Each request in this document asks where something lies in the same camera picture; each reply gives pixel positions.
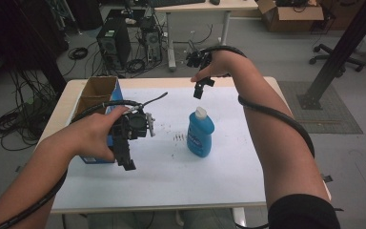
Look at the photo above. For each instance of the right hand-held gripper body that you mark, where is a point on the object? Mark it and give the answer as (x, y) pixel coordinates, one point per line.
(198, 58)

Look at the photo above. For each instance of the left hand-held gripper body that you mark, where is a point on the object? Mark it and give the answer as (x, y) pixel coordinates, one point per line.
(136, 124)

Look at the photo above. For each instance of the blue bottle with white cap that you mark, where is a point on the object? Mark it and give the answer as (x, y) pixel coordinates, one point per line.
(200, 133)

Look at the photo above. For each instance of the cardboard box with blue sides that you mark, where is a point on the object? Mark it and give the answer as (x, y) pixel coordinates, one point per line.
(98, 87)

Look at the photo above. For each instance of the person's right hand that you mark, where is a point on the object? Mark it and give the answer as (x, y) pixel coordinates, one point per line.
(222, 63)

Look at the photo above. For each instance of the person's left hand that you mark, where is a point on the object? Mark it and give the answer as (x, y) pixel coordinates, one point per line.
(97, 136)

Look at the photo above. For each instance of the small black computer tower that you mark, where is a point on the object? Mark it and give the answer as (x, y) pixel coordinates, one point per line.
(152, 38)

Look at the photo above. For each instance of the white office desk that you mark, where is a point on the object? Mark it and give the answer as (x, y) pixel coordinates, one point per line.
(203, 5)

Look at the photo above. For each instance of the black computer mouse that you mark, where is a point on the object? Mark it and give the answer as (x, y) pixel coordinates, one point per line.
(214, 2)

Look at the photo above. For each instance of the black keyboard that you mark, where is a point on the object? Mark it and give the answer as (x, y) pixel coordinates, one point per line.
(174, 2)

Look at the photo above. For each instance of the light wooden table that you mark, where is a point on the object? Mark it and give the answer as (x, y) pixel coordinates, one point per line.
(66, 101)

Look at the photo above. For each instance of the large black computer tower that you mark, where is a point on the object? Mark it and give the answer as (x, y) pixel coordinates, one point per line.
(114, 41)

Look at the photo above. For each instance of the open brown cardboard box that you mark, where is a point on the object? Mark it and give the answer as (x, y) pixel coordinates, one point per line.
(295, 16)

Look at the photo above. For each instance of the grey floor mat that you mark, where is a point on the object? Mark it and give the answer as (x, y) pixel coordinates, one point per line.
(330, 120)

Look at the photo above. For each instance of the black office chair base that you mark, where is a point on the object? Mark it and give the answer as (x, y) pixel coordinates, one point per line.
(333, 56)

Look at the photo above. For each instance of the dark curtain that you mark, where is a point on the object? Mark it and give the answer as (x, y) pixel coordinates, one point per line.
(19, 31)

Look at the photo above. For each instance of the metal table clip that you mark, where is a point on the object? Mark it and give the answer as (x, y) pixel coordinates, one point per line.
(326, 178)

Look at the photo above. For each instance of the black metal stand post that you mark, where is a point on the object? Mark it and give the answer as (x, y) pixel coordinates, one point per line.
(343, 47)

